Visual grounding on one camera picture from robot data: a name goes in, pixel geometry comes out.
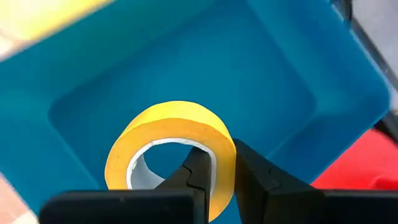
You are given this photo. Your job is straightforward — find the red desk lamp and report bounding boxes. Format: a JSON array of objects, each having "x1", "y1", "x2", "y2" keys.
[{"x1": 310, "y1": 128, "x2": 398, "y2": 191}]

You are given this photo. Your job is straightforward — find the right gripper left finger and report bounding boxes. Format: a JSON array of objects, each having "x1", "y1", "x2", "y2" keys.
[{"x1": 39, "y1": 146, "x2": 213, "y2": 224}]

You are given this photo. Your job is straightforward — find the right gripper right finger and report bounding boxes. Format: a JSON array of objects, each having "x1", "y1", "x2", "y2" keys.
[{"x1": 233, "y1": 138, "x2": 398, "y2": 224}]

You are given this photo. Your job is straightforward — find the blue plastic bin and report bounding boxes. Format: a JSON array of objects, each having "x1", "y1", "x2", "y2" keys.
[{"x1": 0, "y1": 0, "x2": 392, "y2": 224}]

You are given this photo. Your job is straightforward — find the yellow plastic bin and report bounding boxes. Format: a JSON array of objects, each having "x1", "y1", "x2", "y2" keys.
[{"x1": 0, "y1": 0, "x2": 114, "y2": 62}]

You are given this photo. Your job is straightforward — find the yellow tape roll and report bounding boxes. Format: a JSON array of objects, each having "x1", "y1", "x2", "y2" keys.
[{"x1": 104, "y1": 100, "x2": 237, "y2": 222}]

